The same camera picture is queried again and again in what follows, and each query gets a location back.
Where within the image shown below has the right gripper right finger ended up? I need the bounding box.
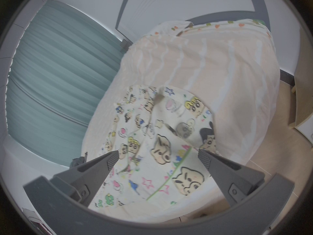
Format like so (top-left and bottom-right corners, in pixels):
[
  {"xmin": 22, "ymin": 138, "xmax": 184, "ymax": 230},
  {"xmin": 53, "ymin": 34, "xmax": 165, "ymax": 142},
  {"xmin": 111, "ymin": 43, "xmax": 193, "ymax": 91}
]
[{"xmin": 198, "ymin": 148, "xmax": 266, "ymax": 208}]

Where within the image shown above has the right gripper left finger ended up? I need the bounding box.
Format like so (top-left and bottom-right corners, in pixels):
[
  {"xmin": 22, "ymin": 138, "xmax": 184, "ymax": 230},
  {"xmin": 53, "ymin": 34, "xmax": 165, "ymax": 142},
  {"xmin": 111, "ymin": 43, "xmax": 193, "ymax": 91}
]
[{"xmin": 50, "ymin": 150, "xmax": 120, "ymax": 207}]

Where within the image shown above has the white printed pyjama top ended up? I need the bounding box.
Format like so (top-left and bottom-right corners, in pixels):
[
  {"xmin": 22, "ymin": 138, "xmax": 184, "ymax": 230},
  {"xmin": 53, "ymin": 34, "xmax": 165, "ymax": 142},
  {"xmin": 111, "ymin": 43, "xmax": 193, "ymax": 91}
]
[{"xmin": 82, "ymin": 85, "xmax": 221, "ymax": 210}]

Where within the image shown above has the pile of clothes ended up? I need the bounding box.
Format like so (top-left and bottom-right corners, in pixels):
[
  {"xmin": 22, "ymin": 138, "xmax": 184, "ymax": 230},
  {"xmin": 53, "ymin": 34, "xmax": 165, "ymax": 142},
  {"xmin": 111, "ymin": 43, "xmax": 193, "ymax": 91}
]
[{"xmin": 70, "ymin": 157, "xmax": 87, "ymax": 169}]

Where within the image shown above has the blue-green curtain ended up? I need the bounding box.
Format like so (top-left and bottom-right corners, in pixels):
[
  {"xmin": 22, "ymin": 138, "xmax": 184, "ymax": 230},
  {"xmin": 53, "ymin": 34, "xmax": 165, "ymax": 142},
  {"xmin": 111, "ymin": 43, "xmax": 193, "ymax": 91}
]
[
  {"xmin": 5, "ymin": 78, "xmax": 91, "ymax": 167},
  {"xmin": 8, "ymin": 0, "xmax": 130, "ymax": 127}
]

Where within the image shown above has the bed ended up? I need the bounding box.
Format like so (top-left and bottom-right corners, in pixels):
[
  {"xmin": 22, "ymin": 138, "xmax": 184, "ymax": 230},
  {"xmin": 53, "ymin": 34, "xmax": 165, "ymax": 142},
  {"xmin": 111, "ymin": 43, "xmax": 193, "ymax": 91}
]
[{"xmin": 81, "ymin": 0, "xmax": 281, "ymax": 224}]

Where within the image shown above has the pale wood bedside table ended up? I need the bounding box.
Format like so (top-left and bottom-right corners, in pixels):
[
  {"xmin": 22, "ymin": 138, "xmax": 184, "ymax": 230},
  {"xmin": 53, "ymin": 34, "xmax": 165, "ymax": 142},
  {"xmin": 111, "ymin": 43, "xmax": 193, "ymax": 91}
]
[{"xmin": 289, "ymin": 31, "xmax": 313, "ymax": 144}]

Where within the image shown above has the white printed pillow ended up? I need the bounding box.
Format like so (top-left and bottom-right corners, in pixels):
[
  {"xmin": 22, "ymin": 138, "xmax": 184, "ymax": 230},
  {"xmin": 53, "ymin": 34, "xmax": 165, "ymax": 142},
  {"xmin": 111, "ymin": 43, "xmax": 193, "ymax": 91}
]
[{"xmin": 176, "ymin": 19, "xmax": 272, "ymax": 38}]

